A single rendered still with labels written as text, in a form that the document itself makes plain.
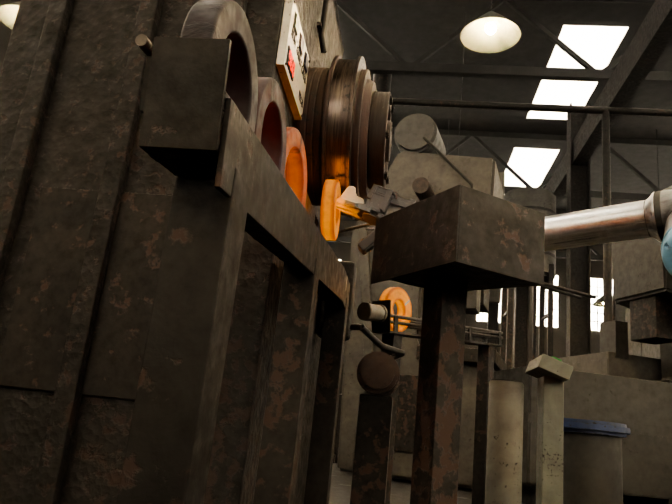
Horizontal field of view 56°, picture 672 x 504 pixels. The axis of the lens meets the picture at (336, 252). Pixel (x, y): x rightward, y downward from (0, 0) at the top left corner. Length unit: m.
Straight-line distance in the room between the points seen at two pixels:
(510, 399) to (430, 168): 2.73
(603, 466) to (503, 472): 0.58
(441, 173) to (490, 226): 3.58
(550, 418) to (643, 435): 1.68
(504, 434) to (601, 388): 1.66
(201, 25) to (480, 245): 0.64
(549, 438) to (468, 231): 1.38
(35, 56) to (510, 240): 1.12
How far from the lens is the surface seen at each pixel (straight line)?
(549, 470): 2.36
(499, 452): 2.29
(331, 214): 1.51
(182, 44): 0.63
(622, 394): 3.95
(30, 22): 1.73
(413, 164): 4.78
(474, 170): 4.66
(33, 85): 1.59
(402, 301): 2.16
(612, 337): 5.55
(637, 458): 3.98
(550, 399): 2.37
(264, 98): 0.82
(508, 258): 1.14
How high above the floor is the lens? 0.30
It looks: 16 degrees up
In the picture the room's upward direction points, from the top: 6 degrees clockwise
